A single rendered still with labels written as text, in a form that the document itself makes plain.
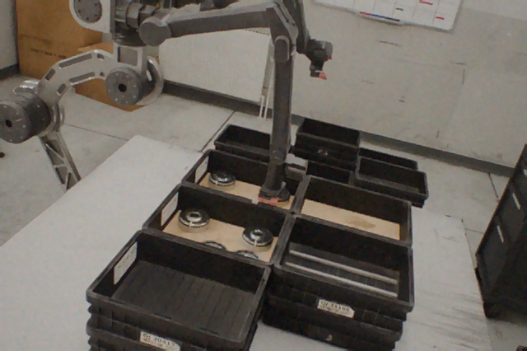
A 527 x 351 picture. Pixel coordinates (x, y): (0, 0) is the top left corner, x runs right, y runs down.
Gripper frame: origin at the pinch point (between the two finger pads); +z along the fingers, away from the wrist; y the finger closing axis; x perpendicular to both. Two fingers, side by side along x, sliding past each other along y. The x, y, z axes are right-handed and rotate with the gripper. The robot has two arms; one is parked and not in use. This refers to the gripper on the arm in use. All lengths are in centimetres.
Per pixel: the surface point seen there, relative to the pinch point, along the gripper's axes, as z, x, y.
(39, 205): 88, 150, 59
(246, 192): 4.2, 12.3, 12.2
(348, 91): 45, 16, 296
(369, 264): 4.0, -38.6, -6.3
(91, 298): -6, 22, -71
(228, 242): 4.0, 5.9, -20.7
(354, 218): 4.0, -29.1, 18.4
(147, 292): 4, 16, -53
